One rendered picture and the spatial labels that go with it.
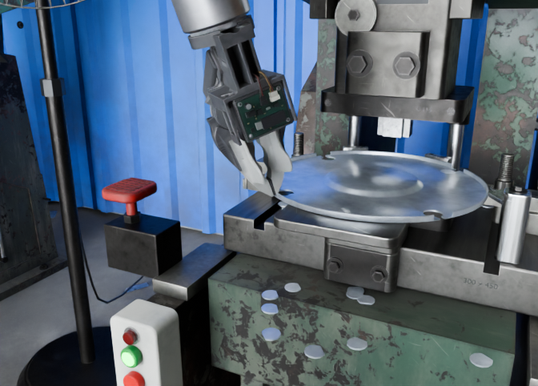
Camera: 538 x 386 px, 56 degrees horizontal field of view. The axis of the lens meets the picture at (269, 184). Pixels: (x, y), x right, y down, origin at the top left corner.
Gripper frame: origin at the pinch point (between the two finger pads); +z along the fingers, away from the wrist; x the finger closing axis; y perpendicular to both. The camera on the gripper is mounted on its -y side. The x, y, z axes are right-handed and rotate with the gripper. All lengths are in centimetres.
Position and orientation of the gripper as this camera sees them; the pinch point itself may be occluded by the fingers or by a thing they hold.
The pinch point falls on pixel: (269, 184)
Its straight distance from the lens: 63.5
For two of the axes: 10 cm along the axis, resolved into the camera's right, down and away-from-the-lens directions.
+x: 8.8, -4.1, 2.3
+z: 3.0, 8.6, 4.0
